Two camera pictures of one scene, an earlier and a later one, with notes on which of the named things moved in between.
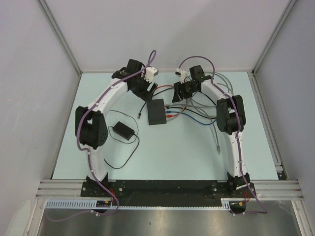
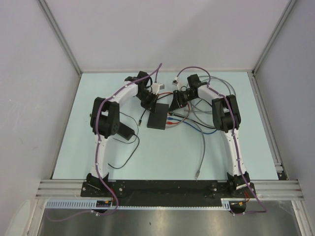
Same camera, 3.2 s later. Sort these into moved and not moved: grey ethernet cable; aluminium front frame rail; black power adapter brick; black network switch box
Moved: grey ethernet cable; black network switch box
Not moved: black power adapter brick; aluminium front frame rail
